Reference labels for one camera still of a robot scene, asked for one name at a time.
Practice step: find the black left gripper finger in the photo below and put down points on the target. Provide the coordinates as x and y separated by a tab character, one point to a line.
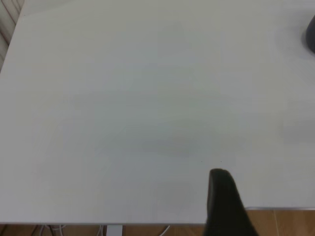
224	209

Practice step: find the dark grey ceramic mug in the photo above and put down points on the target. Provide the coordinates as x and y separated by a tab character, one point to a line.
310	37

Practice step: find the silver metal edge strip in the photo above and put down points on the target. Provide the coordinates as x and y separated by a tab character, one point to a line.
283	208

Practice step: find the grey table leg bracket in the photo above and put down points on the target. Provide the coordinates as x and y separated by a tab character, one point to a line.
114	231

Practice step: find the white ribbed wall moulding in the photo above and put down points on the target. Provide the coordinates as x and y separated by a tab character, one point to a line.
6	29

